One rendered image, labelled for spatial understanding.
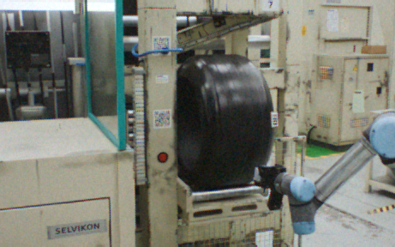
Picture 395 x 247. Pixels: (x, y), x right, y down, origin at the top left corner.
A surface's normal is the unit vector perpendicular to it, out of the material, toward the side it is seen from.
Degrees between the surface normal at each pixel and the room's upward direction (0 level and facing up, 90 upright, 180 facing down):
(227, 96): 61
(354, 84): 90
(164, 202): 90
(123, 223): 90
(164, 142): 90
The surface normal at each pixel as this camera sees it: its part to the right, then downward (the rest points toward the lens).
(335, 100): -0.86, 0.09
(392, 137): -0.39, 0.05
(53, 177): 0.34, 0.17
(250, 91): 0.29, -0.39
